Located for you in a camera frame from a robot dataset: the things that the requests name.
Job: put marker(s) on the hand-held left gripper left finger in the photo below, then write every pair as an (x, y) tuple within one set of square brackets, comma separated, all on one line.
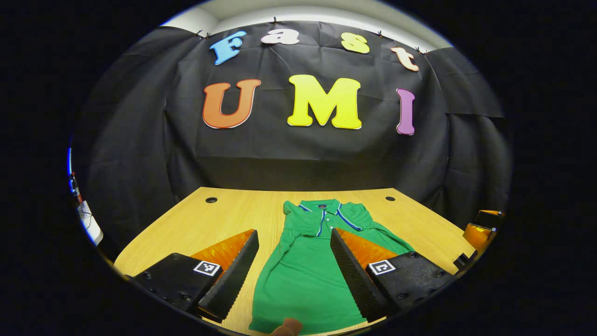
[(233, 280)]

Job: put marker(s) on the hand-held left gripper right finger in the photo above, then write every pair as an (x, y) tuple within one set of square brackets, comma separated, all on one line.
[(354, 280)]

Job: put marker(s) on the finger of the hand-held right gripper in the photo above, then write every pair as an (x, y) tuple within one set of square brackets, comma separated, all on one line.
[(489, 219), (478, 235)]

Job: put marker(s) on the green T-shirt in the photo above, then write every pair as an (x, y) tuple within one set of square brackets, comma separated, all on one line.
[(303, 270)]

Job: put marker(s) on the black backdrop cloth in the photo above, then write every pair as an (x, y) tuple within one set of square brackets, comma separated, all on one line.
[(289, 158)]

